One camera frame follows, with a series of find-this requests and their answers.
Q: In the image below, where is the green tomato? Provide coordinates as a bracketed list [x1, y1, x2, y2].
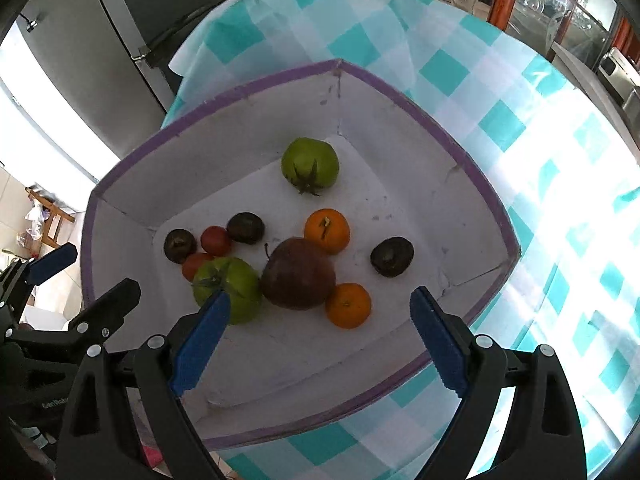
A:
[281, 137, 341, 196]
[192, 256, 263, 325]

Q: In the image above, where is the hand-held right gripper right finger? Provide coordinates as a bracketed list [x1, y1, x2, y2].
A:
[409, 286, 587, 480]

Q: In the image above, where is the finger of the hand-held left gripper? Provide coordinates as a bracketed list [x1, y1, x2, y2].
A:
[0, 242, 78, 311]
[67, 278, 142, 353]

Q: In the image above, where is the silver microwave oven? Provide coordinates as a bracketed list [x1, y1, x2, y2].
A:
[597, 47, 640, 107]

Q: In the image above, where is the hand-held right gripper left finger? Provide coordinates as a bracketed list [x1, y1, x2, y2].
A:
[55, 290, 232, 480]

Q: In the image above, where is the wooden stool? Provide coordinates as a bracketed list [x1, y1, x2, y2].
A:
[25, 185, 77, 248]

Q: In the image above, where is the grey refrigerator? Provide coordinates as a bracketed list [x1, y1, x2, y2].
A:
[0, 0, 301, 161]

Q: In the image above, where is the wooden glass cabinet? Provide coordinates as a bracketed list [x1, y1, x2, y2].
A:
[487, 0, 640, 77]

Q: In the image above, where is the red tomato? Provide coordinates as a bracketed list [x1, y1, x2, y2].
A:
[200, 225, 232, 256]
[181, 252, 215, 282]

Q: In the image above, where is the teal white checkered tablecloth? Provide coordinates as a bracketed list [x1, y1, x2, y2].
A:
[161, 0, 640, 480]

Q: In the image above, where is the dark red-brown apple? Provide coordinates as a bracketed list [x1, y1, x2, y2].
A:
[259, 237, 337, 311]

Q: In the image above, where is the orange tangerine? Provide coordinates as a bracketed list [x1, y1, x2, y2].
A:
[304, 208, 351, 255]
[325, 282, 372, 330]

